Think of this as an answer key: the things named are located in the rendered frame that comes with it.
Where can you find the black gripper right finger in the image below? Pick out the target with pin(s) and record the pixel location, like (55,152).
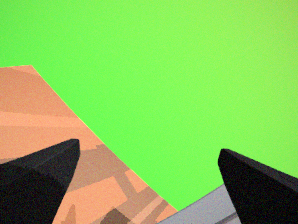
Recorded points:
(260,194)

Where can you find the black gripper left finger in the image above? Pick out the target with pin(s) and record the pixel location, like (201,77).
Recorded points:
(32,187)

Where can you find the grey panel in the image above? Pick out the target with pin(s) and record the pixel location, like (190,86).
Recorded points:
(214,208)

